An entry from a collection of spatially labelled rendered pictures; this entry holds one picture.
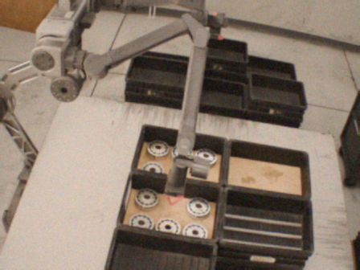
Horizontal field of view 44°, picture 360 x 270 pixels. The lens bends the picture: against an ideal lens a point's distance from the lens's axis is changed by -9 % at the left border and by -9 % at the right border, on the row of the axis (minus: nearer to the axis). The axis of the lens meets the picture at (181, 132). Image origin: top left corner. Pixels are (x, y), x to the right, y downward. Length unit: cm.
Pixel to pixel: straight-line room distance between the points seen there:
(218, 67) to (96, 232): 175
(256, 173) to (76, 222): 86
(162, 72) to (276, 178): 138
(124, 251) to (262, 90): 182
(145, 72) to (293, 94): 105
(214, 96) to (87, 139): 119
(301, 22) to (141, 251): 365
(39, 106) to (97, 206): 176
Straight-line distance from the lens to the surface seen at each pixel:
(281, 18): 502
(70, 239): 208
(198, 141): 225
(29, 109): 379
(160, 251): 190
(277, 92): 336
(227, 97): 337
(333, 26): 514
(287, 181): 227
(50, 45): 173
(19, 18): 477
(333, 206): 244
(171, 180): 167
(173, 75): 331
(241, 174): 223
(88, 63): 167
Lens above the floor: 242
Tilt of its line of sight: 42 degrees down
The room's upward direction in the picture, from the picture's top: 9 degrees clockwise
